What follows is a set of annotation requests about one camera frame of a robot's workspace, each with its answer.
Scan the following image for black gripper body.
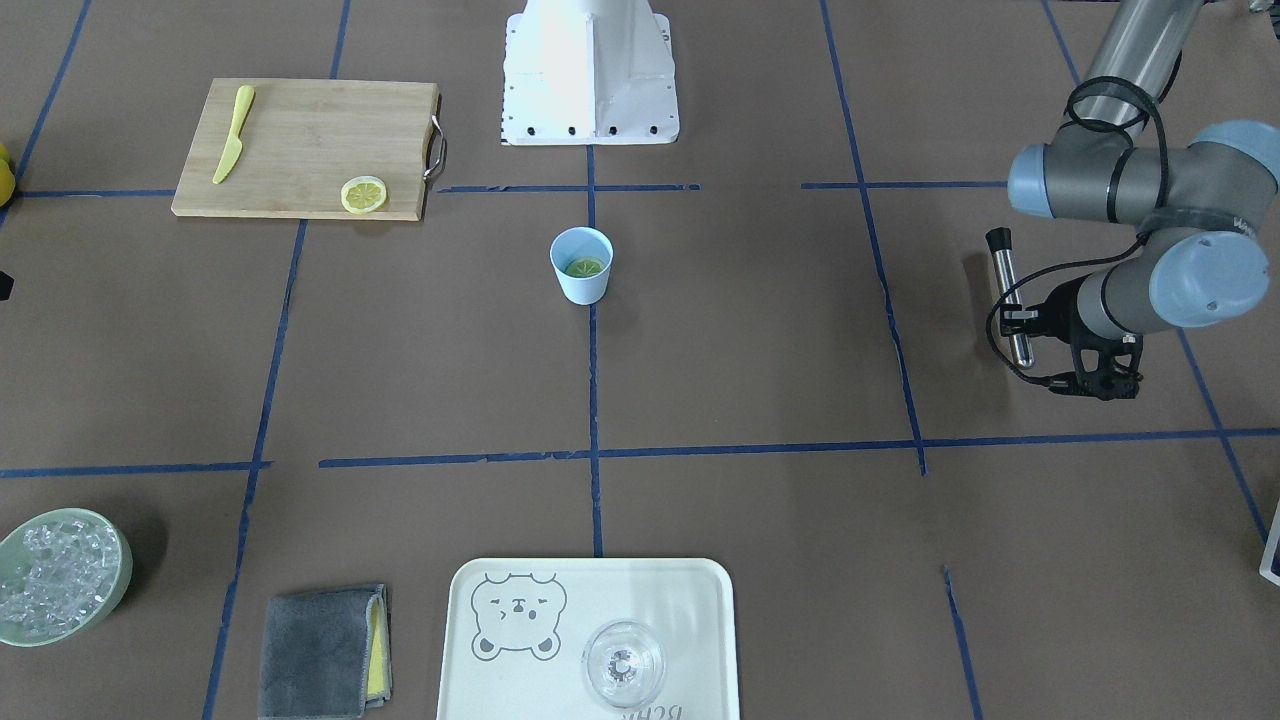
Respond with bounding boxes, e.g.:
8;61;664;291
1036;284;1144;401

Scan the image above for steel muddler black tip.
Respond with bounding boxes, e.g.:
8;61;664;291
986;227;1036;369

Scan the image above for green lime slice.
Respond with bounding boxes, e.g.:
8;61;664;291
564;256;608;279

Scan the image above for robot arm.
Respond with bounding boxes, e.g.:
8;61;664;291
984;1;1277;400

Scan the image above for light blue cup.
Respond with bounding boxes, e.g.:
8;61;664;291
549;227;614;306

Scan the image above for yellow lemon slice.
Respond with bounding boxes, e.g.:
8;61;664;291
340;176;389;215

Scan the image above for clear wine glass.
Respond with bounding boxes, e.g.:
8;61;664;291
581;619;667;710

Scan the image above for cream bear tray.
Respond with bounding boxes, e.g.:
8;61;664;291
436;559;741;719

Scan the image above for wooden cutting board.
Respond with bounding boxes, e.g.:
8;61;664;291
172;78;443;222

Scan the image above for grey folded cloth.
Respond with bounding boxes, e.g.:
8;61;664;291
257;584;393;719

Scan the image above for yellow plastic knife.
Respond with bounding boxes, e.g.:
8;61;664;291
211;85;256;184

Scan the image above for green bowl of ice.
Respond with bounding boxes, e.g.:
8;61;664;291
1;509;134;648

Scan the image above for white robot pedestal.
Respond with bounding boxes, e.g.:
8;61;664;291
500;1;681;147

